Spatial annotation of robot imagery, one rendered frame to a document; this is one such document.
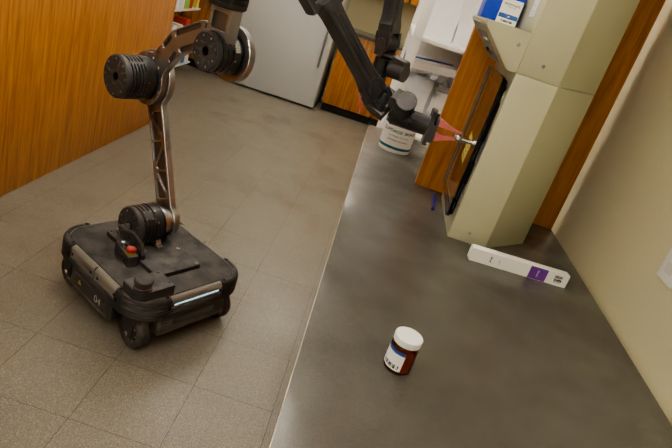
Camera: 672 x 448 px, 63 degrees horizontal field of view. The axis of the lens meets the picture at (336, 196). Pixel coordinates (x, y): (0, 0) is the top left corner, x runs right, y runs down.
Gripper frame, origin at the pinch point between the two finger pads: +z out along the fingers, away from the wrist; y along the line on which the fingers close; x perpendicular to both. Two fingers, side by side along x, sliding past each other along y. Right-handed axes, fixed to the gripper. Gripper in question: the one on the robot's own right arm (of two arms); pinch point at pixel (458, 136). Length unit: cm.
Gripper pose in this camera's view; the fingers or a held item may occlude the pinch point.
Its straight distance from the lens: 158.6
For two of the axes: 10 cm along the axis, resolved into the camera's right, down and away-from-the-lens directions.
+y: 3.1, -9.1, -2.7
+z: 9.5, 3.3, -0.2
